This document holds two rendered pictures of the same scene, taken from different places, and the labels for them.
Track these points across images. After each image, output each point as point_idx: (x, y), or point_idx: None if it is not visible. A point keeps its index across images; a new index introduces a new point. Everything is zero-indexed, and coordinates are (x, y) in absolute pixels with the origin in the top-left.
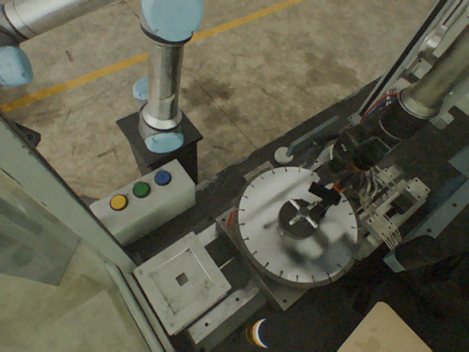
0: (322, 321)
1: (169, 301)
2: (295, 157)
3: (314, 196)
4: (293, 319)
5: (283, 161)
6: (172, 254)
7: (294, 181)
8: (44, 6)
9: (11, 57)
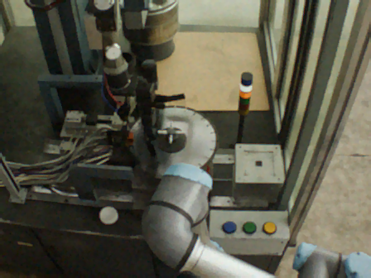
0: None
1: (272, 158)
2: (100, 208)
3: (147, 144)
4: None
5: (115, 210)
6: (256, 177)
7: (150, 158)
8: (265, 271)
9: (304, 246)
